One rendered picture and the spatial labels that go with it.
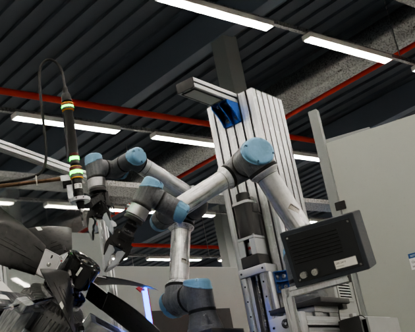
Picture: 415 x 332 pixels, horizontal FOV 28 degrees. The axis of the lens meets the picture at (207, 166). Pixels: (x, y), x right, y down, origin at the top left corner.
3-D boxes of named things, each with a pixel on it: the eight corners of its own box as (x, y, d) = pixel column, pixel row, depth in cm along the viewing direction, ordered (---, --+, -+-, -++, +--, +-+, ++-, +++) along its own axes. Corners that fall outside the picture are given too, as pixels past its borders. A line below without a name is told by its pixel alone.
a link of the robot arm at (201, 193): (238, 155, 328) (141, 215, 305) (248, 144, 319) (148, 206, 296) (255, 178, 327) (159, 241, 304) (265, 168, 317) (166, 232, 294)
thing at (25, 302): (21, 313, 234) (11, 305, 235) (31, 311, 240) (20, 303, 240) (26, 306, 234) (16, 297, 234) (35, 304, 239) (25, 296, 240)
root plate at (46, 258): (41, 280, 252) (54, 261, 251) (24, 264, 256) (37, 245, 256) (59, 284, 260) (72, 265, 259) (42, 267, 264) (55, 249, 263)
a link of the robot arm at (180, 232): (178, 308, 338) (183, 190, 365) (155, 317, 348) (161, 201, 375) (199, 315, 345) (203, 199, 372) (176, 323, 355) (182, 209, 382)
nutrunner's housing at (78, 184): (75, 207, 276) (58, 84, 291) (75, 211, 280) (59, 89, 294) (86, 206, 277) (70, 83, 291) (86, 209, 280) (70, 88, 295)
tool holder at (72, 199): (63, 201, 275) (60, 173, 278) (64, 207, 281) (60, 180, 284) (90, 197, 276) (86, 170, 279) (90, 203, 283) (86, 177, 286)
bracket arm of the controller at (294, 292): (282, 298, 276) (280, 289, 277) (285, 299, 278) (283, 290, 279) (349, 280, 267) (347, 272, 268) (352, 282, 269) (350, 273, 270)
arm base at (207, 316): (203, 337, 345) (198, 314, 348) (231, 329, 337) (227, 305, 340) (180, 338, 333) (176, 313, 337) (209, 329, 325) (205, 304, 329)
